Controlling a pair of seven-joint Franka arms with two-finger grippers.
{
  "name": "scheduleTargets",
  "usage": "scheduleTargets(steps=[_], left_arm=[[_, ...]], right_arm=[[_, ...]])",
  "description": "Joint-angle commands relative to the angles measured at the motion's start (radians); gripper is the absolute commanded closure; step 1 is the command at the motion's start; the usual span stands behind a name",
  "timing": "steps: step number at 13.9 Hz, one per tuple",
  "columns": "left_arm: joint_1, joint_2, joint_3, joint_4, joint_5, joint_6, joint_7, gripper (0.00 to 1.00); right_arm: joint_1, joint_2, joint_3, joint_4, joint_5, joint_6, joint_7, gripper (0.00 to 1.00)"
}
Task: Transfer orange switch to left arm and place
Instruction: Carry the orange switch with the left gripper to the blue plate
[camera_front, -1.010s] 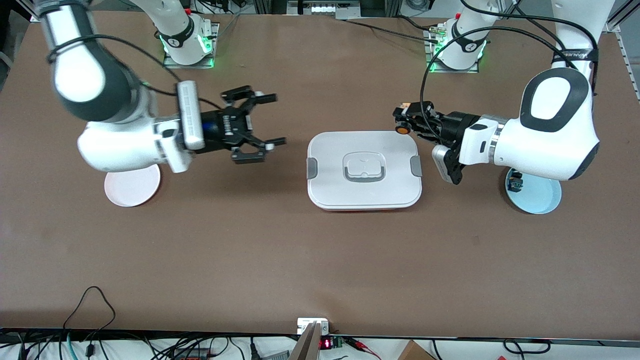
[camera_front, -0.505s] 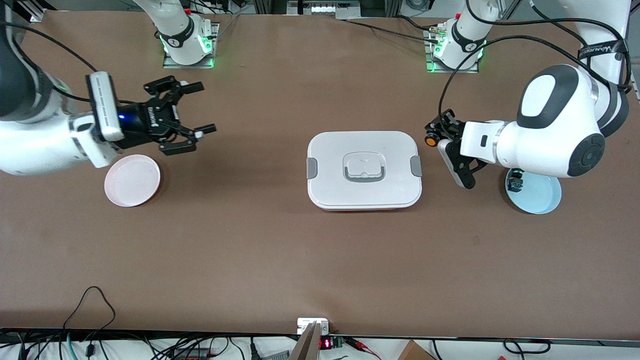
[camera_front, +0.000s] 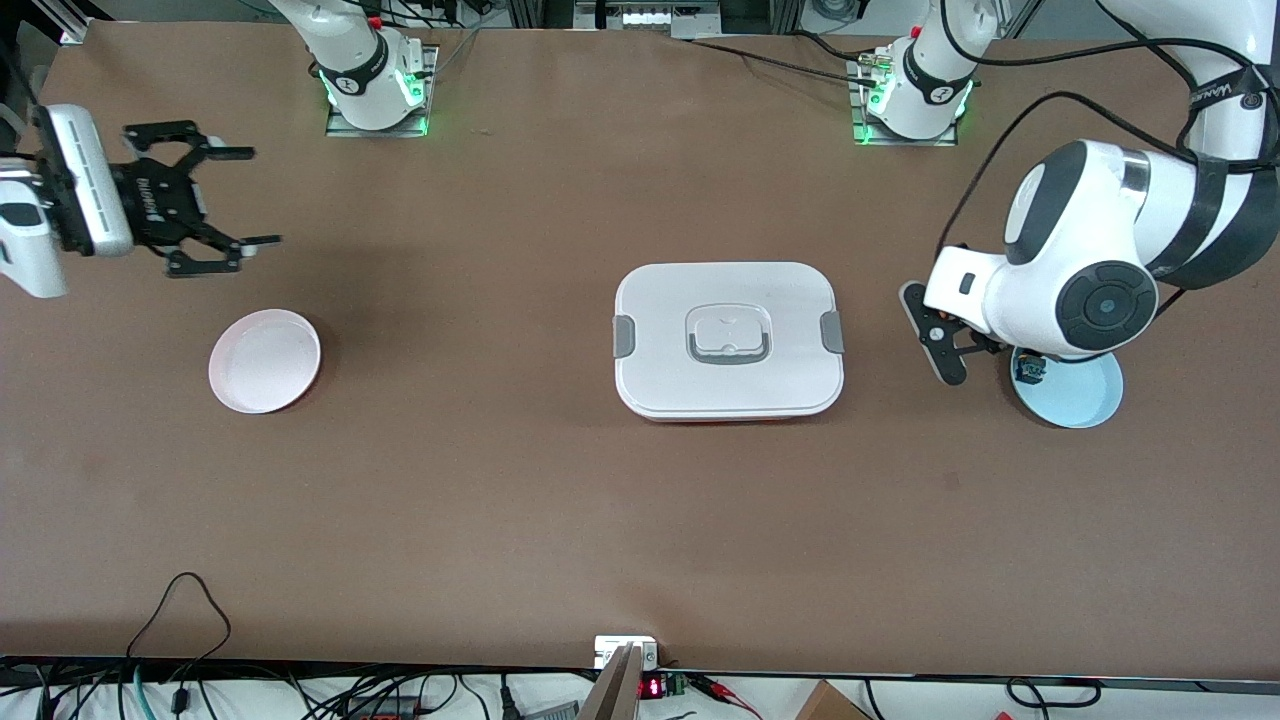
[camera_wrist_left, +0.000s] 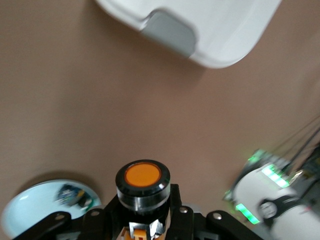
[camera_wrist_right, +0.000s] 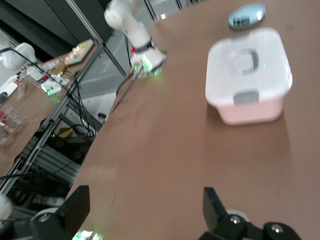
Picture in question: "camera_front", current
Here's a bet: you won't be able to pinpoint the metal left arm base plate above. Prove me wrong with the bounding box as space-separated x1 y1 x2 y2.
847 49 964 149

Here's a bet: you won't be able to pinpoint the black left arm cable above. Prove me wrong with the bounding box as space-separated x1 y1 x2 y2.
934 0 1280 273

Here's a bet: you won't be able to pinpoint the white lidded storage box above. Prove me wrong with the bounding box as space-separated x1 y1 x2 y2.
612 261 848 424

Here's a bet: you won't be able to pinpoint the black cable across table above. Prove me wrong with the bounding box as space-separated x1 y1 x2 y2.
688 30 883 88

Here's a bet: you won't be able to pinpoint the aluminium extrusion bar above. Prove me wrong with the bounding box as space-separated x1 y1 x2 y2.
29 0 112 47

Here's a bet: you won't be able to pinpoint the light blue round plate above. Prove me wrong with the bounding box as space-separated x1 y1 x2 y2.
1009 345 1126 431

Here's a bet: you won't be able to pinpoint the white power strip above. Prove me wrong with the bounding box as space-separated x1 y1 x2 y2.
574 0 722 37

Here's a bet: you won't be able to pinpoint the wooden stick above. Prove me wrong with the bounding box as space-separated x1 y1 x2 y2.
577 644 644 720

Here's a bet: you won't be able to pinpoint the black looped cable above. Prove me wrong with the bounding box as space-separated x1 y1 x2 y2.
124 571 234 693

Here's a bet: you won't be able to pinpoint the small white device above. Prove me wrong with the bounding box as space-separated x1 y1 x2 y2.
593 635 660 670

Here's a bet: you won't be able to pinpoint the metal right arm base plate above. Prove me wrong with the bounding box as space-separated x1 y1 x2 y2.
323 43 442 140

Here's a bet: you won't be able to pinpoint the pale pink round plate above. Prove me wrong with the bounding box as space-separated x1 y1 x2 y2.
208 308 324 416

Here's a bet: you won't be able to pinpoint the black cable strap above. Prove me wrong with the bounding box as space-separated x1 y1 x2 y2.
1186 62 1273 115

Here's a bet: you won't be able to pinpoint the red clip leads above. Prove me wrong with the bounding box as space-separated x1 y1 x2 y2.
688 674 763 718

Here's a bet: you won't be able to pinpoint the cardboard box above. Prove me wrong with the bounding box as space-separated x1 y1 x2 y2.
794 679 874 720

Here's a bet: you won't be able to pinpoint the black coiled cable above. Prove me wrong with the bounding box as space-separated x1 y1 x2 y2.
1004 677 1104 710

